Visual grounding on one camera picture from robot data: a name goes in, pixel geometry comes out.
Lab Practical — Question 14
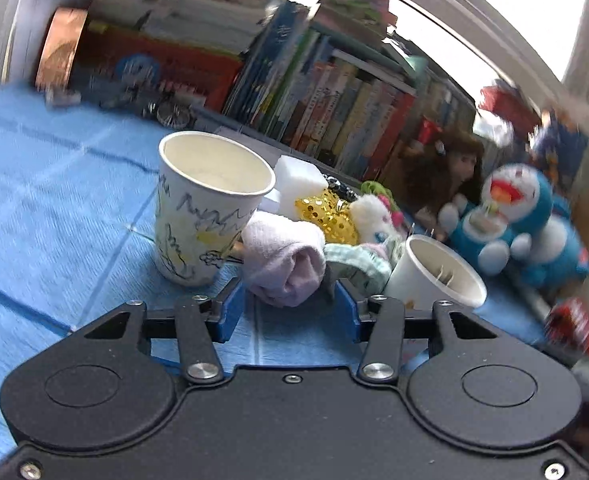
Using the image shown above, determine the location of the row of upright books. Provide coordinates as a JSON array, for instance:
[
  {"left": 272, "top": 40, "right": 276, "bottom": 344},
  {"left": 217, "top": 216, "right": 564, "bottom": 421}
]
[{"left": 222, "top": 0, "right": 475, "bottom": 186}]

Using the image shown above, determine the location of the house shaped tin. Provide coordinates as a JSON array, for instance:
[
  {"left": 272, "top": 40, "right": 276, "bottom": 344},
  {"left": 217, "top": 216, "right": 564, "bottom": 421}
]
[{"left": 309, "top": 0, "right": 400, "bottom": 46}]

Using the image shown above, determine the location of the red plastic basket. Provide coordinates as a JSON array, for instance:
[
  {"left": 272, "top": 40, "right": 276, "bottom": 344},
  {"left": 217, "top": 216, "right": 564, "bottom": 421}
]
[{"left": 479, "top": 82, "right": 542, "bottom": 126}]

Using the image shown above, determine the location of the blue printed carton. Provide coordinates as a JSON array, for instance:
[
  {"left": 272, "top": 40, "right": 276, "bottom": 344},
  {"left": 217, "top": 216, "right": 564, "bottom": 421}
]
[{"left": 527, "top": 107, "right": 589, "bottom": 191}]

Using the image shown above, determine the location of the stack of flat books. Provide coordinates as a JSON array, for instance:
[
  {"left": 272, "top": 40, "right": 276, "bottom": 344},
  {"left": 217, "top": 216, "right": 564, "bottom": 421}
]
[{"left": 89, "top": 0, "right": 275, "bottom": 56}]

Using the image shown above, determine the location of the blue cat plush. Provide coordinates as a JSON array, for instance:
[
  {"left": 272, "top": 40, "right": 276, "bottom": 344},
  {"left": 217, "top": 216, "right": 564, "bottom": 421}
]
[{"left": 438, "top": 162, "right": 555, "bottom": 276}]

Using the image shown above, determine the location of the cat print paper cup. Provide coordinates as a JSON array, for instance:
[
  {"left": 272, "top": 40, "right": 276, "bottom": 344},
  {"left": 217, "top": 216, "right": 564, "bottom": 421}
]
[{"left": 385, "top": 234, "right": 487, "bottom": 311}]

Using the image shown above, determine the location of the scribbled paper cup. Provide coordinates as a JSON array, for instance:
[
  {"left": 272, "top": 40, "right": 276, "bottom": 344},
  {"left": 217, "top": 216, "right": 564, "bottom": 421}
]
[{"left": 155, "top": 131, "right": 276, "bottom": 288}]

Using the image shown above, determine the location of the blue quilted cloth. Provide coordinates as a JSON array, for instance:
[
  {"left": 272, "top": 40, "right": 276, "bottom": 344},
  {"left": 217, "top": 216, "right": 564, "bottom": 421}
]
[{"left": 0, "top": 82, "right": 555, "bottom": 461}]

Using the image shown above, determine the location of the pink sock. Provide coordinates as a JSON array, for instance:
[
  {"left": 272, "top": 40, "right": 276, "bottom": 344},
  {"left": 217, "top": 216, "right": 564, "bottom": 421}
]
[{"left": 241, "top": 210, "right": 327, "bottom": 308}]

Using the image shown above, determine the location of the red snack packet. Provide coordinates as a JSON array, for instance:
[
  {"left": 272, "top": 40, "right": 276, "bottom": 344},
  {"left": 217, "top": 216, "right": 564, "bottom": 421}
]
[{"left": 547, "top": 297, "right": 589, "bottom": 361}]

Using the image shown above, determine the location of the white sponge block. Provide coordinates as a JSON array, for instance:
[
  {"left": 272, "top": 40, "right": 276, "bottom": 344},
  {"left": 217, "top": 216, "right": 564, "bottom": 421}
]
[{"left": 273, "top": 155, "right": 327, "bottom": 221}]

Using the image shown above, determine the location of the blue plush with pink ear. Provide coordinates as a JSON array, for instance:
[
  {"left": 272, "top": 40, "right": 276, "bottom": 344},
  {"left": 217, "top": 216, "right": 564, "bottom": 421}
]
[{"left": 519, "top": 195, "right": 589, "bottom": 288}]

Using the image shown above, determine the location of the miniature toy bicycle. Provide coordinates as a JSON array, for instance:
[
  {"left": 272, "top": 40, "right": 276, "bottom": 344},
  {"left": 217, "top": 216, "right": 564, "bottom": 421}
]
[{"left": 99, "top": 85, "right": 195, "bottom": 128}]

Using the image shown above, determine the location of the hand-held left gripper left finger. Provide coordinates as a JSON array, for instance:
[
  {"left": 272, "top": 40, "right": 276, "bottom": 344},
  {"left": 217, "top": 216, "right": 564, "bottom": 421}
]
[{"left": 84, "top": 276, "right": 248, "bottom": 385}]

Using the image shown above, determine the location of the red tin can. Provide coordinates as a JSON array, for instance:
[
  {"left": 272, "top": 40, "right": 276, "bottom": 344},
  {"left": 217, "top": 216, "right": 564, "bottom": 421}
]
[{"left": 417, "top": 119, "right": 442, "bottom": 143}]

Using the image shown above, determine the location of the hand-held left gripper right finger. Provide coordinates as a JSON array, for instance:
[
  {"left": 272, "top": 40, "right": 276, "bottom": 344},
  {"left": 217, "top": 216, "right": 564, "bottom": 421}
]
[{"left": 334, "top": 277, "right": 505, "bottom": 385}]

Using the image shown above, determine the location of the white shallow tray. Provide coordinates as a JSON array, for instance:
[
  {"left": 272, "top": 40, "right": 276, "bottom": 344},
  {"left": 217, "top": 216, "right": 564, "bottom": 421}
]
[{"left": 189, "top": 107, "right": 335, "bottom": 216}]

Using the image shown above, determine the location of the blue round hand fan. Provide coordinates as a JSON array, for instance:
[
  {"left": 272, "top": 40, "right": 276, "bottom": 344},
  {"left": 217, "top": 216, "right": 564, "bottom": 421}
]
[{"left": 114, "top": 55, "right": 162, "bottom": 88}]

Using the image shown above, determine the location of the brown haired doll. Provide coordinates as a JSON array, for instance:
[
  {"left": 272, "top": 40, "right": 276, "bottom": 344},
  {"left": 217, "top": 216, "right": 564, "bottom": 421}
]
[{"left": 404, "top": 127, "right": 485, "bottom": 241}]

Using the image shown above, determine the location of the white fluffy plush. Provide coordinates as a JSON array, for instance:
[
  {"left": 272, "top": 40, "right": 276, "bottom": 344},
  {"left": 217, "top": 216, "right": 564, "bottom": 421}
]
[{"left": 349, "top": 194, "right": 395, "bottom": 246}]

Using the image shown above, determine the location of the smartphone with lit screen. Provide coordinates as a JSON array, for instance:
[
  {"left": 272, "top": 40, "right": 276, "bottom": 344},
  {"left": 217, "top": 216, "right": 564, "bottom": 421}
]
[{"left": 34, "top": 7, "right": 90, "bottom": 91}]

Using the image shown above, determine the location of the mint green rolled sock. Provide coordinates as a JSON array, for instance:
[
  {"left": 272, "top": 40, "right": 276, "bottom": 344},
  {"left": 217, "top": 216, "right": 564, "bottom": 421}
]
[{"left": 323, "top": 241, "right": 394, "bottom": 297}]

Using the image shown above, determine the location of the white plastic rod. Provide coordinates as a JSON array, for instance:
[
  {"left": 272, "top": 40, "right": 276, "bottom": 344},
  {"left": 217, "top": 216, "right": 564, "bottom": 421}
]
[{"left": 507, "top": 265, "right": 552, "bottom": 323}]

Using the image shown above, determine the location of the yellow sequined bow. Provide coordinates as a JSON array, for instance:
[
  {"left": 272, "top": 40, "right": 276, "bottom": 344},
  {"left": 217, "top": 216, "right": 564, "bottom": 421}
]
[{"left": 294, "top": 189, "right": 360, "bottom": 245}]

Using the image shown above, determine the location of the red plastic crate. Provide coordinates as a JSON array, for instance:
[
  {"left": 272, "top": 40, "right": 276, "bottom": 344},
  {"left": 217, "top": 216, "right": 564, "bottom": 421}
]
[{"left": 72, "top": 25, "right": 245, "bottom": 113}]

